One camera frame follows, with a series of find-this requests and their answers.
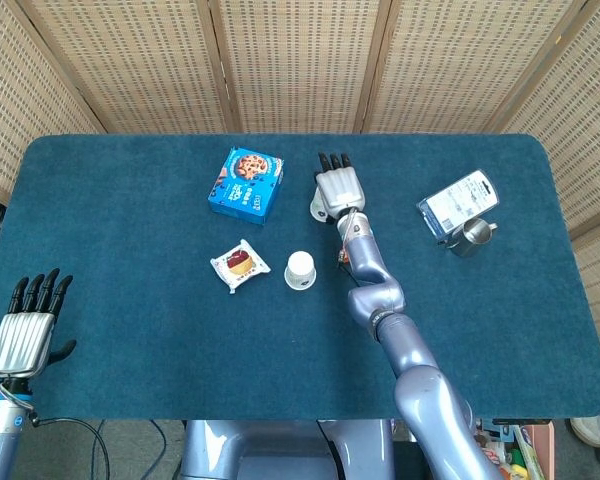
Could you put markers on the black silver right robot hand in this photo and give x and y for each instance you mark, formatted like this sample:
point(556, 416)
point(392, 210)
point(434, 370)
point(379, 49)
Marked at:
point(340, 190)

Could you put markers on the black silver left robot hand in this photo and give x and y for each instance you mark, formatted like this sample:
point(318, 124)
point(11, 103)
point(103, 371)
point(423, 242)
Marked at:
point(22, 345)

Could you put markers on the white paper cup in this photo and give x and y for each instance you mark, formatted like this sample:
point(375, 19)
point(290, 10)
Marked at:
point(317, 207)
point(300, 270)

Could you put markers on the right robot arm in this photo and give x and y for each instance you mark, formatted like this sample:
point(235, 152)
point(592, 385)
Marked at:
point(410, 350)

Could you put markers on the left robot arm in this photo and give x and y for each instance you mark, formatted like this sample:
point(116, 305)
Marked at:
point(0, 435)

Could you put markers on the orange plastic block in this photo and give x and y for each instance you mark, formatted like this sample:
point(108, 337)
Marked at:
point(341, 257)

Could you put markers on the blue cookie box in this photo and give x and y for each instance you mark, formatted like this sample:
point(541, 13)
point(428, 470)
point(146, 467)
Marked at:
point(245, 185)

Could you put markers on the clear blister pack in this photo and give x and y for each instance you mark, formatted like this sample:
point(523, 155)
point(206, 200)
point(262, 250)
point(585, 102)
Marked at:
point(455, 200)

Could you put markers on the packaged pastry snack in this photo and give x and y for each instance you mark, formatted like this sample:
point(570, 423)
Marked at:
point(240, 265)

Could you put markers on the woven folding screen panel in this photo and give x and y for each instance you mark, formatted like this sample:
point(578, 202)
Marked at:
point(300, 65)
point(10, 100)
point(580, 125)
point(130, 65)
point(455, 65)

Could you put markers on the blue table mat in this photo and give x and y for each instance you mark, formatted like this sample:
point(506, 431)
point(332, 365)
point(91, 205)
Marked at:
point(155, 325)

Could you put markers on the steel milk pitcher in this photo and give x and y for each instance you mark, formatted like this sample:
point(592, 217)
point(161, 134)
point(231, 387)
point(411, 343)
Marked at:
point(472, 237)

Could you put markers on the blue-grey robot torso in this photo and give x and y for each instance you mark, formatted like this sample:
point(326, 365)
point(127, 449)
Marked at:
point(280, 450)

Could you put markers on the crate of colourful toys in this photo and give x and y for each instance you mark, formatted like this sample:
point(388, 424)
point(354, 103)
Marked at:
point(527, 450)

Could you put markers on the white shoe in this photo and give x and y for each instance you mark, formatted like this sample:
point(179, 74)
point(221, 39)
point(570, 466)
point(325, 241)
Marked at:
point(597, 432)

